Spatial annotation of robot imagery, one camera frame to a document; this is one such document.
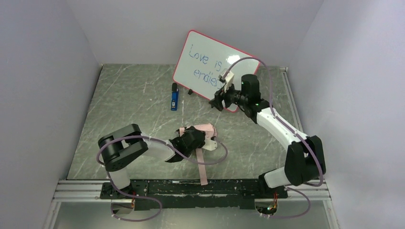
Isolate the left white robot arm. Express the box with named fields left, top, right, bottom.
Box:
left=98, top=124, right=207, bottom=190

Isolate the blue whiteboard marker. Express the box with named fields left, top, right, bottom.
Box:
left=171, top=83, right=179, bottom=111

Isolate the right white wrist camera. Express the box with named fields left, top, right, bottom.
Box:
left=219, top=69, right=234, bottom=93

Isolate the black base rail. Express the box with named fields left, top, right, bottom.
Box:
left=99, top=179, right=288, bottom=211

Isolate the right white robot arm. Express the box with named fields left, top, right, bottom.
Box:
left=209, top=73, right=326, bottom=188

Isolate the pink folding umbrella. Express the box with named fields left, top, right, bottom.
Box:
left=179, top=123, right=217, bottom=186

